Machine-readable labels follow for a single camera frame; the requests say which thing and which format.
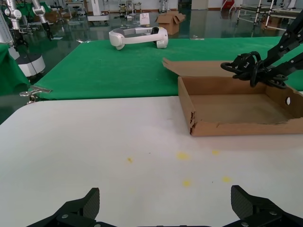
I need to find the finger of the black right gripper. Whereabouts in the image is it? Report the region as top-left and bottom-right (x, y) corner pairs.
(265, 51), (303, 80)
(261, 9), (303, 69)

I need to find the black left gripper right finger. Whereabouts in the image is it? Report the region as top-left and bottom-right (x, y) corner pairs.
(222, 185), (303, 227)

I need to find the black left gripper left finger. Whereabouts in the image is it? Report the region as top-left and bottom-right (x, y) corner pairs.
(26, 188), (100, 227)

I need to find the black power cable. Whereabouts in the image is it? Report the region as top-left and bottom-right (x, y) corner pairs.
(220, 51), (289, 90)

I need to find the open cardboard box with torn corner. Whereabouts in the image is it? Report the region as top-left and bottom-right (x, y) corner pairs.
(162, 58), (303, 137)

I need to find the brown carton under rack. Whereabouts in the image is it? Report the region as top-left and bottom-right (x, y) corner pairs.
(261, 16), (282, 31)

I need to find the metal pipe rack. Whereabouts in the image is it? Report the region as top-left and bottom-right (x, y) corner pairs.
(236, 0), (303, 36)

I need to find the red floor container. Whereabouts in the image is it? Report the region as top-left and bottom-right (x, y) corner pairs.
(221, 0), (237, 10)

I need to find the open brown shipping carton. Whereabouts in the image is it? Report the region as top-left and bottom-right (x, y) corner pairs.
(155, 11), (187, 35)

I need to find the white paper bag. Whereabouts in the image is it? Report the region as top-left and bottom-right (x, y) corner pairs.
(139, 13), (151, 26)

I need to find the green cloth on neighbour table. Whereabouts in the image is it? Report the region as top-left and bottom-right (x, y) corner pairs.
(0, 44), (32, 97)

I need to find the standing fan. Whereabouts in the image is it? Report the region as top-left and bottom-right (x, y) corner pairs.
(125, 0), (136, 15)

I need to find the white VR headset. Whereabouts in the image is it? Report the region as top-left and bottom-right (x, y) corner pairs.
(108, 26), (169, 51)

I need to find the white machine on wheeled base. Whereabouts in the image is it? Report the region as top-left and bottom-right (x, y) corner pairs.
(87, 0), (110, 22)

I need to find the white round robot pedestal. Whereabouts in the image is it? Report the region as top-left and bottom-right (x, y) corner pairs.
(15, 53), (46, 78)

